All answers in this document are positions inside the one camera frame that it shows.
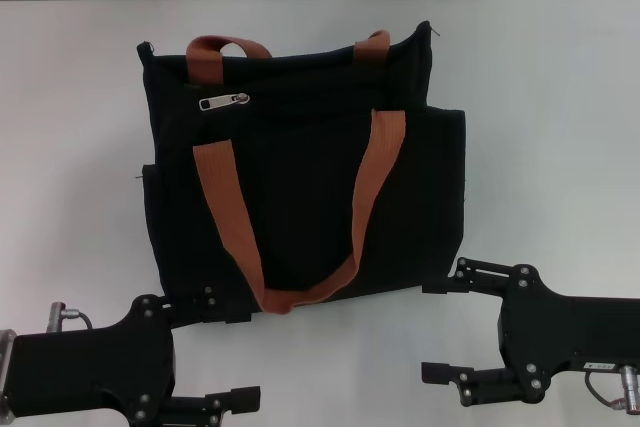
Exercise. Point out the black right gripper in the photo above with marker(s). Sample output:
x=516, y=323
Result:
x=560, y=332

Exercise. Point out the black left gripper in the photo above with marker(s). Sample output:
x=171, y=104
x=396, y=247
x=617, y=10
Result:
x=90, y=377

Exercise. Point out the silver zipper pull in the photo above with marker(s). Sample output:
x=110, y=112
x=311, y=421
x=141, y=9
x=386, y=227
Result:
x=220, y=103

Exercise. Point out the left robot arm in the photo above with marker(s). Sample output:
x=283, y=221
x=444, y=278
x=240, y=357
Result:
x=6, y=347

